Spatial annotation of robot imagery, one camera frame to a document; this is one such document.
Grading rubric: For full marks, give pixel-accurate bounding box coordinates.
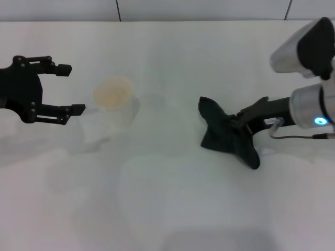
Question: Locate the white paper cup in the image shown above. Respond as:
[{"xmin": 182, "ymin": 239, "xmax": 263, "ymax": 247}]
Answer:
[{"xmin": 93, "ymin": 75, "xmax": 139, "ymax": 128}]

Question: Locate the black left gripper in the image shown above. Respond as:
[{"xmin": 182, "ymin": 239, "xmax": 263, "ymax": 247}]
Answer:
[{"xmin": 0, "ymin": 55, "xmax": 86, "ymax": 126}]

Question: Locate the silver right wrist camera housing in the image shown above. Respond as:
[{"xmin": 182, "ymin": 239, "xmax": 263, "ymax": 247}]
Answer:
[{"xmin": 269, "ymin": 17, "xmax": 335, "ymax": 81}]

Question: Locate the grey right wrist cable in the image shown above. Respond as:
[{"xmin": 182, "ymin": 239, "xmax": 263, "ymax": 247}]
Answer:
[{"xmin": 271, "ymin": 118, "xmax": 335, "ymax": 140}]

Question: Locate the dark blue rag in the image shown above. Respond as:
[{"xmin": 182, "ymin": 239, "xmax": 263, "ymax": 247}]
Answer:
[{"xmin": 198, "ymin": 96, "xmax": 261, "ymax": 170}]

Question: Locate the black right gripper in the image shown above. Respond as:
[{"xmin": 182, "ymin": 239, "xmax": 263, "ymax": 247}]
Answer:
[{"xmin": 230, "ymin": 96, "xmax": 296, "ymax": 135}]

